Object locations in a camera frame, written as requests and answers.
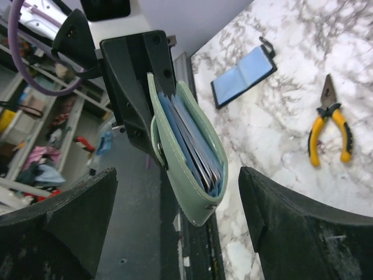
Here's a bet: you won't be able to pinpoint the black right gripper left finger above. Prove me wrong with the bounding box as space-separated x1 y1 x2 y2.
1 168 118 279

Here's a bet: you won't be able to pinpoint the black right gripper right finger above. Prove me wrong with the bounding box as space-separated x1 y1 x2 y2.
238 166 372 279

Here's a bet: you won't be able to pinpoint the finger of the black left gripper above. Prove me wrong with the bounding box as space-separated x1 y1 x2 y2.
99 30 176 155

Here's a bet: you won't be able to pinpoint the cluttered white shelf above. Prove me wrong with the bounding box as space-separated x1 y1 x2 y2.
0 17 114 211

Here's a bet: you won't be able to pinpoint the yellow handled pliers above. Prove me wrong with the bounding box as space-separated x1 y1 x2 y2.
308 73 353 167

